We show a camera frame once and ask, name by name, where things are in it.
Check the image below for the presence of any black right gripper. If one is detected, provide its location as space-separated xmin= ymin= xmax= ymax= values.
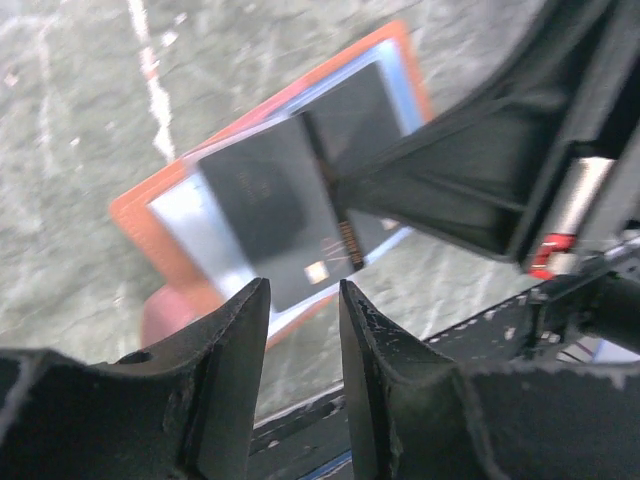
xmin=338 ymin=1 xmax=639 ymax=359

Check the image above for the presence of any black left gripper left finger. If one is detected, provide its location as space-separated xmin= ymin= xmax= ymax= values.
xmin=1 ymin=279 xmax=271 ymax=479

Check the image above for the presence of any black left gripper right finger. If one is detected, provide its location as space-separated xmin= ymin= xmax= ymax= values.
xmin=339 ymin=281 xmax=639 ymax=479

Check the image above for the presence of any black credit card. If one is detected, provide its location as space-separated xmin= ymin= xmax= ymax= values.
xmin=196 ymin=114 xmax=364 ymax=312
xmin=302 ymin=63 xmax=403 ymax=176

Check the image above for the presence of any orange leather card holder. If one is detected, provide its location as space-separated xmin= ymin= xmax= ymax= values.
xmin=109 ymin=20 xmax=433 ymax=347

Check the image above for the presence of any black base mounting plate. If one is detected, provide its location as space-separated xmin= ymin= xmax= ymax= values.
xmin=246 ymin=383 xmax=353 ymax=479

